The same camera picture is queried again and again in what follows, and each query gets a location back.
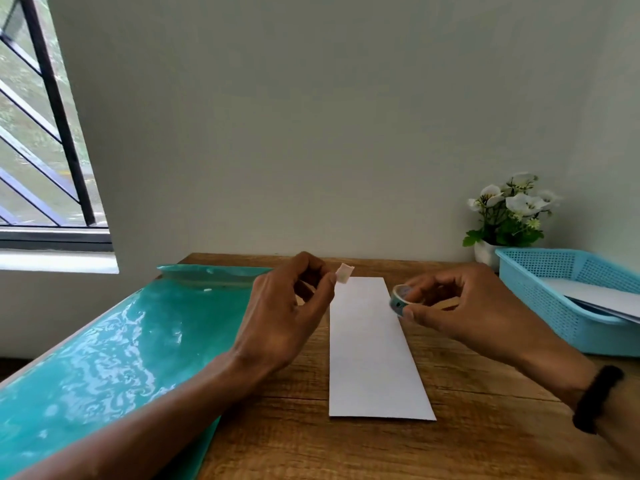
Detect person's left hand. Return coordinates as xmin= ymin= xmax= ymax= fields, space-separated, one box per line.
xmin=232 ymin=251 xmax=338 ymax=376

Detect white artificial flower plant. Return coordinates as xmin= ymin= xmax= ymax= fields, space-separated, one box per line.
xmin=462 ymin=172 xmax=564 ymax=248

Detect white flower pot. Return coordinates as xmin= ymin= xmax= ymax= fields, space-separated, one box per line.
xmin=473 ymin=239 xmax=501 ymax=270

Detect person's right forearm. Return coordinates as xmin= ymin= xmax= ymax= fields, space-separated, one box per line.
xmin=520 ymin=337 xmax=640 ymax=480

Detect dark window frame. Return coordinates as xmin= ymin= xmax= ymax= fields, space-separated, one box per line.
xmin=0 ymin=226 xmax=114 ymax=253

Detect person's right hand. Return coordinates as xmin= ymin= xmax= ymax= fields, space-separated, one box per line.
xmin=390 ymin=263 xmax=552 ymax=369

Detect black window grille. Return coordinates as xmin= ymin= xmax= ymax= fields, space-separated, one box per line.
xmin=0 ymin=0 xmax=110 ymax=228

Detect person's left forearm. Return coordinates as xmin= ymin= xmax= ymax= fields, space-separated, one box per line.
xmin=10 ymin=351 xmax=273 ymax=480

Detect white window sill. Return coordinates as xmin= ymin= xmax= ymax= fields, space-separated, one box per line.
xmin=0 ymin=249 xmax=120 ymax=275

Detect teal plastic sheet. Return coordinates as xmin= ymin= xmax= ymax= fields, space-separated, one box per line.
xmin=0 ymin=264 xmax=274 ymax=480

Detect white paper strip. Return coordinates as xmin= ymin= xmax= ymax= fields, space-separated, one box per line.
xmin=328 ymin=277 xmax=437 ymax=422

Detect black wristband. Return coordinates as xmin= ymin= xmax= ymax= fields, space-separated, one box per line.
xmin=572 ymin=365 xmax=625 ymax=436

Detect blue patterned tape roll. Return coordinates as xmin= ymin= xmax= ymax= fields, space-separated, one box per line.
xmin=389 ymin=284 xmax=414 ymax=318

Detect light blue plastic basket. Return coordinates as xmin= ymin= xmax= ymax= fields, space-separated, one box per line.
xmin=494 ymin=247 xmax=640 ymax=358

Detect white paper sheets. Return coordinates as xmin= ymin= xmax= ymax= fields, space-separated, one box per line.
xmin=542 ymin=278 xmax=640 ymax=325

